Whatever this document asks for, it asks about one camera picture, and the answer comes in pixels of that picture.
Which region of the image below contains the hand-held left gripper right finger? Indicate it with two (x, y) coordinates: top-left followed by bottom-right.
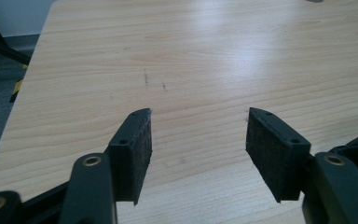
(245, 106), (311, 203)

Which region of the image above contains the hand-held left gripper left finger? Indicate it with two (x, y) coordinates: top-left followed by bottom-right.
(106, 107), (153, 206)

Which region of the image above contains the yellow-black floor tape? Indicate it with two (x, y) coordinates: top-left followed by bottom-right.
(8, 63), (29, 104)

